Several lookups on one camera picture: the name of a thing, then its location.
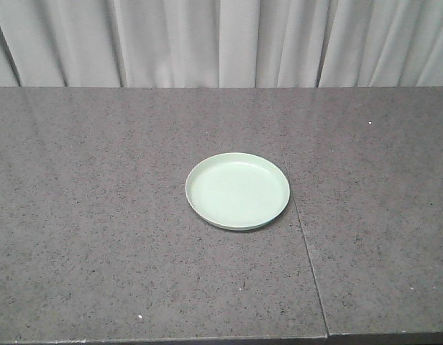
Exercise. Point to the light green round plate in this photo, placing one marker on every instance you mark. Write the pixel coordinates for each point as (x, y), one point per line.
(237, 191)

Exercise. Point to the white pleated curtain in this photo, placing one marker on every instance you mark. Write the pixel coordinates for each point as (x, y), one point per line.
(221, 44)

